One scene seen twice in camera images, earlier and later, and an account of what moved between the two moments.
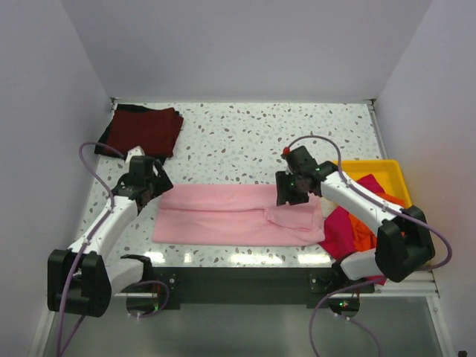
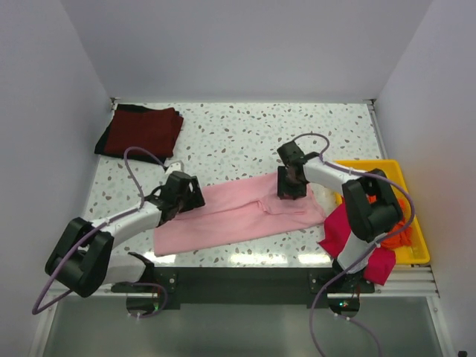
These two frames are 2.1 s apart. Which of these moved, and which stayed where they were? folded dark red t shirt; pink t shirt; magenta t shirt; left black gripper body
Moved: left black gripper body; pink t shirt
Stayed: folded dark red t shirt; magenta t shirt
